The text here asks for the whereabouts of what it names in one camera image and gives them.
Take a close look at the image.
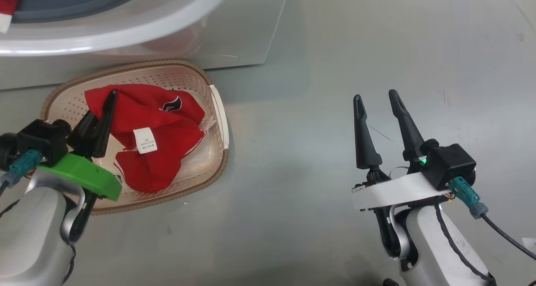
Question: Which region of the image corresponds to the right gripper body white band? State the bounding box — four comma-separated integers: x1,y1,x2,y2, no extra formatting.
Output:
352,171,455,212

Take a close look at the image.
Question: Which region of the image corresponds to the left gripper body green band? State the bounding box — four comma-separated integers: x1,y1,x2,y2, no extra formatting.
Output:
37,153,123,202

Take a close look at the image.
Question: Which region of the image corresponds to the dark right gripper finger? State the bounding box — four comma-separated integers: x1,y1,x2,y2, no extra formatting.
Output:
388,89,426,161
353,94,383,170

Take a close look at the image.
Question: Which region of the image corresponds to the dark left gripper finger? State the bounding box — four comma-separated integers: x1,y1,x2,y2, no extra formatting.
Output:
91,90,118,158
67,110,101,156

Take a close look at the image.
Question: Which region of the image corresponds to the red garment with label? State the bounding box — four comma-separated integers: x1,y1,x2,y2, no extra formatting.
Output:
84,84,206,193

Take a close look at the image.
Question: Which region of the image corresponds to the red garment with white trim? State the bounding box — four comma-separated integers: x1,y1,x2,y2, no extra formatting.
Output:
0,0,22,33

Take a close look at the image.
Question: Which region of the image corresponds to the cream perforated basket brown rim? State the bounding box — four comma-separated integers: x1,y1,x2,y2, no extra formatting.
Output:
41,59,230,215

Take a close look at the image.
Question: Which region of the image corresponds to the white front-load washing machine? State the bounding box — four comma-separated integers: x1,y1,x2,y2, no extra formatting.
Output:
0,0,291,90

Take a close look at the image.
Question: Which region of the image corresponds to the left arm cable teal connector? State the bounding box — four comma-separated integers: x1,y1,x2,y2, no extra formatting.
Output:
0,149,42,194

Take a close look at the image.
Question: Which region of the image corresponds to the arm cable teal connector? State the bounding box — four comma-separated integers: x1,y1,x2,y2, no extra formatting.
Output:
448,176,536,261
0,149,42,194

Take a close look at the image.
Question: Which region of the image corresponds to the right arm cable teal connector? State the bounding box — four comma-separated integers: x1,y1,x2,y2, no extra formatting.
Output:
448,176,536,261

